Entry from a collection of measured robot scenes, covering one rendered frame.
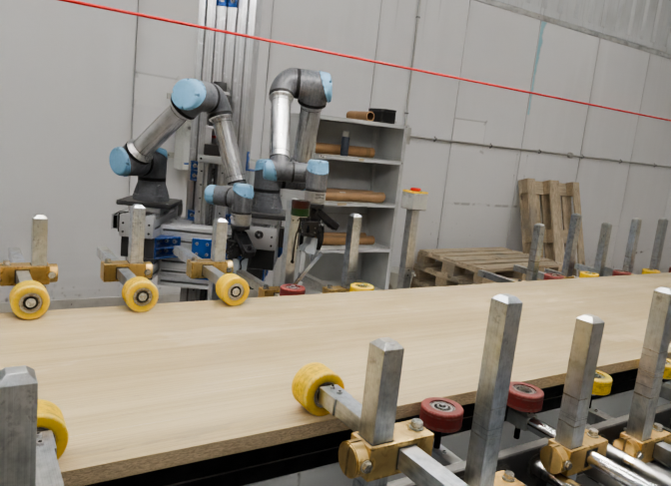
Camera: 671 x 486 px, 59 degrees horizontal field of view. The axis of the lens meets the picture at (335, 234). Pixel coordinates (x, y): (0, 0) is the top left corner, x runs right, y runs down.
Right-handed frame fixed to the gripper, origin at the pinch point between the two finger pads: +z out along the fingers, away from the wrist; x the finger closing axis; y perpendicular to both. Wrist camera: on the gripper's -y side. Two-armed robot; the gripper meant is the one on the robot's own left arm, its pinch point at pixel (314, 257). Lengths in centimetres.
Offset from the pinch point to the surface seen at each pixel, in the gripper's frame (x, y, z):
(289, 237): 12.4, 17.8, -10.1
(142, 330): 49, 73, 5
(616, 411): 100, -37, 20
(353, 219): 12.4, -7.2, -16.6
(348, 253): 11.9, -7.1, -4.0
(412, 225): 12.4, -34.1, -14.9
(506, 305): 121, 38, -21
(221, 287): 34, 49, 0
